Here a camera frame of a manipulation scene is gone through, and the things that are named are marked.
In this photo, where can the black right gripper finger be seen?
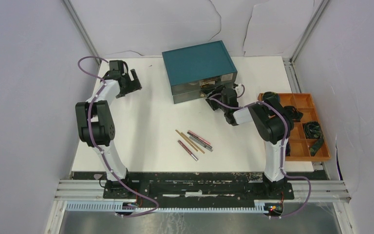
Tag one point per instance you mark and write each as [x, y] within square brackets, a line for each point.
[213, 91]
[214, 103]

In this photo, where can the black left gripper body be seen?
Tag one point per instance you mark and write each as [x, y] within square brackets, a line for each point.
[127, 80]

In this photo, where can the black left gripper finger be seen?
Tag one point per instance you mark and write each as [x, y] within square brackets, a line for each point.
[134, 85]
[134, 75]

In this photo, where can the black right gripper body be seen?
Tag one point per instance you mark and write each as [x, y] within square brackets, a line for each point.
[223, 107]

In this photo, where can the clear acrylic drawer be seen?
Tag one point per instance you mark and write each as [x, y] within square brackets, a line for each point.
[187, 96]
[196, 85]

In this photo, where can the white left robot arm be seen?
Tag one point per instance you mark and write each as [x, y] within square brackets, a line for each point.
[94, 119]

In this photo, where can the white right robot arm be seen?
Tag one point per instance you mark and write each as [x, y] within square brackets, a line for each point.
[272, 122]

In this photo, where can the pink makeup pencil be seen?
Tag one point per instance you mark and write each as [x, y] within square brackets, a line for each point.
[198, 137]

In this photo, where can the grey makeup pencil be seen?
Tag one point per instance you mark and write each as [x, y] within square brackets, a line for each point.
[201, 143]

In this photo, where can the teal drawer organizer box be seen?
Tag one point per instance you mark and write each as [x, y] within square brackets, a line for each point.
[198, 62]

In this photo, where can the rolled dark tie top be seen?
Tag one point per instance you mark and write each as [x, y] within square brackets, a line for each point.
[269, 94]

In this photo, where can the rolled dark tie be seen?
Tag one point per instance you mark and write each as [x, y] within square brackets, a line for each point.
[294, 113]
[269, 94]
[312, 130]

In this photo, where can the gold pencil right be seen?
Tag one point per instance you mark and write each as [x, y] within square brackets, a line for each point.
[199, 149]

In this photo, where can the gold pencil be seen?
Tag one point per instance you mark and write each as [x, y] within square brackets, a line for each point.
[199, 149]
[185, 141]

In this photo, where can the gold pencil left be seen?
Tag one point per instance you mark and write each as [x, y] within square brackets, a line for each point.
[185, 141]

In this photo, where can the red silver lip pencil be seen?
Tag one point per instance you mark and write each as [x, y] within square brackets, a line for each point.
[188, 150]

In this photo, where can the rolled dark tie middle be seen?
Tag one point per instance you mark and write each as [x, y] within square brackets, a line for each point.
[294, 113]

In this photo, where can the orange compartment tray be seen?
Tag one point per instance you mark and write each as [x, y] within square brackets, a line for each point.
[306, 141]

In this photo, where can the rolled dark tie right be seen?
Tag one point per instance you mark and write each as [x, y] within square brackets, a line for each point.
[312, 130]

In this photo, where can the aluminium frame rail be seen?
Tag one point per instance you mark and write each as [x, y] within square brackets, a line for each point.
[80, 27]

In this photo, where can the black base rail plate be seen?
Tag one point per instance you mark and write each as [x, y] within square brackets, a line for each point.
[194, 190]

